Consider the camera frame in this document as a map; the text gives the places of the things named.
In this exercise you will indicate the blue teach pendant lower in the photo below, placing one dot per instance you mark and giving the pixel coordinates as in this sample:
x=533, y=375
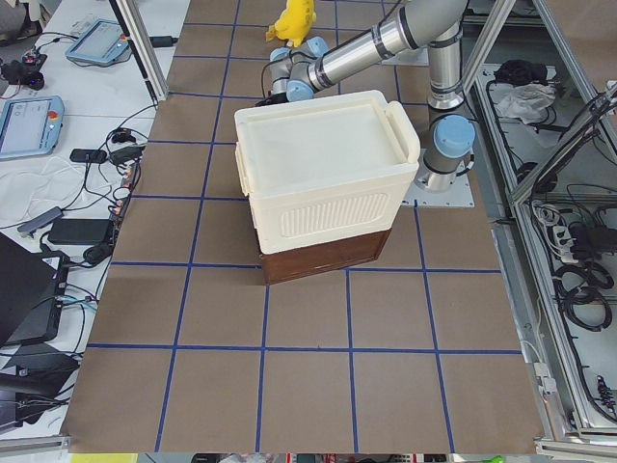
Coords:
x=31, y=126

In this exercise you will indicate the square metal base plate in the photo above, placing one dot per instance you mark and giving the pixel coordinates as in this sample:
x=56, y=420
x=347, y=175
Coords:
x=438, y=191

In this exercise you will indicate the yellow plush dinosaur toy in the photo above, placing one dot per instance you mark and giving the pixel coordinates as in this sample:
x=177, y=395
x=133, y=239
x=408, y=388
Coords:
x=294, y=23

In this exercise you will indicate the cream plastic storage box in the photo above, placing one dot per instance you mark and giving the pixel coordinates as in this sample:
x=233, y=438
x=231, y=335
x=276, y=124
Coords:
x=321, y=170

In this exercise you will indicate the black laptop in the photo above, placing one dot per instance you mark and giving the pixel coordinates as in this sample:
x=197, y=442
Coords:
x=31, y=284

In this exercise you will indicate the dark brown wooden cabinet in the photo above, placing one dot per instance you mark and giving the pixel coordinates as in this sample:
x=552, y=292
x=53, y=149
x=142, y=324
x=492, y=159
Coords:
x=320, y=258

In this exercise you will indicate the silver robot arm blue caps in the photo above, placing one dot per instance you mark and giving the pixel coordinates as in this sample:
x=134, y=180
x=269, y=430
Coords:
x=306, y=66

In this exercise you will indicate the white crumpled cloth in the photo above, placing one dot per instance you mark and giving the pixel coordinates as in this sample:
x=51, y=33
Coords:
x=529, y=103

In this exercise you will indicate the blue teach pendant upper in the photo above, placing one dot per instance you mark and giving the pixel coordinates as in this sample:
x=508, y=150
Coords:
x=103, y=44

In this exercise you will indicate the blue teach pendant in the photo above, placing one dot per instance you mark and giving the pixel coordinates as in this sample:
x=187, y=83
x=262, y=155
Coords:
x=103, y=44
x=31, y=126

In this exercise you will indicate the black cloth bundle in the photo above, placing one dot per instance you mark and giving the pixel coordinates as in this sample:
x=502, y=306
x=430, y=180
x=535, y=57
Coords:
x=521, y=72

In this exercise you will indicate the aluminium frame post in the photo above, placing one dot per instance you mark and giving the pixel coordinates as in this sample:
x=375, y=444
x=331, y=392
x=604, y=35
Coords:
x=129, y=18

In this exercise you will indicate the black power adapter brick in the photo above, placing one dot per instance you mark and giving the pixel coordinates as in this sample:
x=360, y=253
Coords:
x=79, y=231

